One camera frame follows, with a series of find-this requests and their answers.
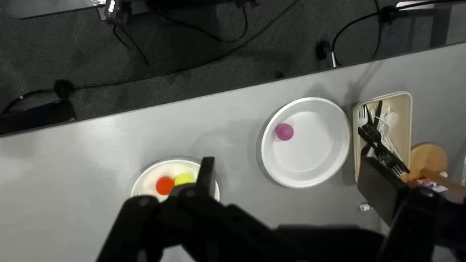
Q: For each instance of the yellow ball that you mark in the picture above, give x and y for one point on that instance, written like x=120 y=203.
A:
x=184 y=179

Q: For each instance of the white bowl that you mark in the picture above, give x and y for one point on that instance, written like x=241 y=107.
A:
x=148 y=181

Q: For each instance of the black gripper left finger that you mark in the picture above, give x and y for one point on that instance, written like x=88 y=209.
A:
x=204 y=224

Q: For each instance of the purple ball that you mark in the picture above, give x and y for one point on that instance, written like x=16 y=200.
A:
x=284 y=132

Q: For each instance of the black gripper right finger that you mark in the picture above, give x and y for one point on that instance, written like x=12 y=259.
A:
x=383 y=195

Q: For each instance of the wooden block with label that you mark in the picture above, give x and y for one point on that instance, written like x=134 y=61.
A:
x=437 y=183

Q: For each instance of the black chair base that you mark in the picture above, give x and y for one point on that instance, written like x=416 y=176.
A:
x=34 y=114

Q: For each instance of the orange ball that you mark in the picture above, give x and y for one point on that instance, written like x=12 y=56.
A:
x=165 y=186

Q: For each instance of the white plastic cutlery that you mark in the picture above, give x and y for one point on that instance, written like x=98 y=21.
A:
x=388 y=122

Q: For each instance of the black power plug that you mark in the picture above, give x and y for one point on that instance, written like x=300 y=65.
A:
x=324 y=50

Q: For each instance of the white round plate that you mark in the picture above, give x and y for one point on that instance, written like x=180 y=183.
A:
x=311 y=151

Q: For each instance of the beige cutlery tray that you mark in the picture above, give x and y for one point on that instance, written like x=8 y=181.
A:
x=404 y=122

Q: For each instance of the black plastic fork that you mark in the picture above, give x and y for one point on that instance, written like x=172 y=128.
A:
x=376 y=141

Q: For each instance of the black plastic knife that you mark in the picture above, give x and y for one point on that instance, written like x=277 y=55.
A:
x=379 y=114

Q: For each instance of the round wooden disc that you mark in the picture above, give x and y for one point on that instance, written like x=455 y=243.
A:
x=430 y=158

